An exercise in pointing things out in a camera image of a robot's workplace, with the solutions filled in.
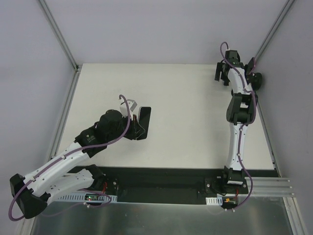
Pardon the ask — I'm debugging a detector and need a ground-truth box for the black smartphone silver edge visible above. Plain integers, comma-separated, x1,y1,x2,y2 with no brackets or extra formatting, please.
138,107,152,140

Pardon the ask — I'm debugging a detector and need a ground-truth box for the black phone stand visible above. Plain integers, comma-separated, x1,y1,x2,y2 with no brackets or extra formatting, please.
249,72,263,91
241,74,254,94

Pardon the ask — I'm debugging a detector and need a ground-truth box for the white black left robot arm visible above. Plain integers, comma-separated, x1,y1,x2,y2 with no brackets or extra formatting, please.
8,107,151,221

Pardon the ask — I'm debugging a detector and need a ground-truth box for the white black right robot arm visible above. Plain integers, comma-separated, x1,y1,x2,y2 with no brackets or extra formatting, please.
215,48,262,194

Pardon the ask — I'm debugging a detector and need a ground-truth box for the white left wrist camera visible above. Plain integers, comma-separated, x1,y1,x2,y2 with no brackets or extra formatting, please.
119,98,137,120

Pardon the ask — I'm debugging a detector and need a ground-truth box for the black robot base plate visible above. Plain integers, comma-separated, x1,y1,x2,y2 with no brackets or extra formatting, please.
94,167,248,205

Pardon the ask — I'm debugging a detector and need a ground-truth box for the aluminium frame post right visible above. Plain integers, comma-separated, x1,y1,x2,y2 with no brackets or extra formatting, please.
251,0,296,73

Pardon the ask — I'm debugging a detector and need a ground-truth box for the aluminium frame post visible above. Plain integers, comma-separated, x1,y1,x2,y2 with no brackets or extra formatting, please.
37,0,79,71
251,0,296,73

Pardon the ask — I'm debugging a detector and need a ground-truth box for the white cable duct left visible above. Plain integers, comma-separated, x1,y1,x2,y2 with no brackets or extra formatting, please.
56,192,110,203

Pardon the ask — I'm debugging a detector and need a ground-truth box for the white cable duct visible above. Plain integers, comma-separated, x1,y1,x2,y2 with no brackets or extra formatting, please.
205,196,223,206
56,192,110,203

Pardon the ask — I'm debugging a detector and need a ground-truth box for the white cable duct right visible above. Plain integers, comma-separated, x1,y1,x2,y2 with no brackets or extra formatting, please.
205,196,223,206

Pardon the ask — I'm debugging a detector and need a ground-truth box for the aluminium frame post left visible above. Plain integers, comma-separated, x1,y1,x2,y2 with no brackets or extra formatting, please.
37,0,79,71

